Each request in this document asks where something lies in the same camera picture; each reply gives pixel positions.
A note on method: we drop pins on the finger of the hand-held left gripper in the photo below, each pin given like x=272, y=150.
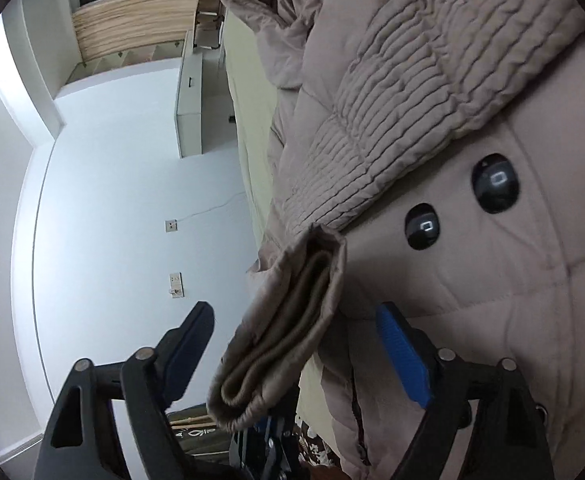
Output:
x=272, y=452

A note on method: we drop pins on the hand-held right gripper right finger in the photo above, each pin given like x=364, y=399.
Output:
x=402, y=355

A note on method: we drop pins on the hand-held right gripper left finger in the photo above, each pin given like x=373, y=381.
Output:
x=187, y=350

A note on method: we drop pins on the taupe puffer jacket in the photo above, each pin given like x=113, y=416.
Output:
x=472, y=285

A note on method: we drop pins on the brown floral cloth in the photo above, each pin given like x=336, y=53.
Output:
x=317, y=452

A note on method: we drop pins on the dark green printed object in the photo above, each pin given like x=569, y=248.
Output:
x=192, y=427

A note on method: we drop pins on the bed with olive sheet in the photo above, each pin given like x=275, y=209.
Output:
x=247, y=135

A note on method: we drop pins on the beige curtain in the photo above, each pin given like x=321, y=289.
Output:
x=132, y=25

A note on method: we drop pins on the white wall outlet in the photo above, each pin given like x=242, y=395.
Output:
x=175, y=285
x=171, y=225

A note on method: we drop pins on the white wall-mounted desk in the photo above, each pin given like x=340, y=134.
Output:
x=190, y=105

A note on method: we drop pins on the folding metal-frame stool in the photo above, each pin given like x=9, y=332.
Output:
x=207, y=22

